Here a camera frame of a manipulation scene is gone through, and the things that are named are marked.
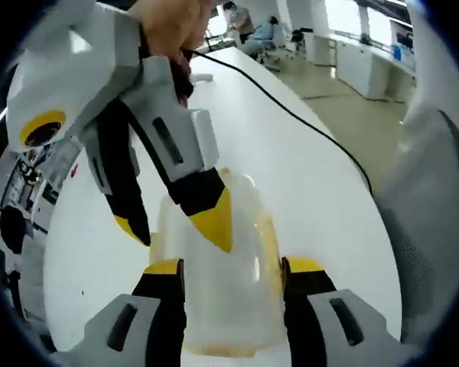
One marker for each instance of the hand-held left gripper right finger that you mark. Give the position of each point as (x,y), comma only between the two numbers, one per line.
(344,325)

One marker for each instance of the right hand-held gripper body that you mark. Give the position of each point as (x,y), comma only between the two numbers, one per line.
(76,65)

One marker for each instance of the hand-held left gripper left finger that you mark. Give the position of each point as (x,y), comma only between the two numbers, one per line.
(111,325)

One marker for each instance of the clear plastic food container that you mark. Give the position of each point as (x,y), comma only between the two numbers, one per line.
(233,306)

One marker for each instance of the person's right hand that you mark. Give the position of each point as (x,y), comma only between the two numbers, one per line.
(172,23)

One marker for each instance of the small white table object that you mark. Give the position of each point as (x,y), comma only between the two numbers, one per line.
(202,77)

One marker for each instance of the cluttered equipment shelf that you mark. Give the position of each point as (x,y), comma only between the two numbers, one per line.
(30,179)

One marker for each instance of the grey mesh office chair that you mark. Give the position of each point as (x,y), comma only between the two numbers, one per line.
(432,214)

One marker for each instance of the black office chair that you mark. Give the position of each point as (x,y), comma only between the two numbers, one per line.
(299,38)

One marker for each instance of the white office cabinet row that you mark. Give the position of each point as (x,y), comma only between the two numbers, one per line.
(367,65)

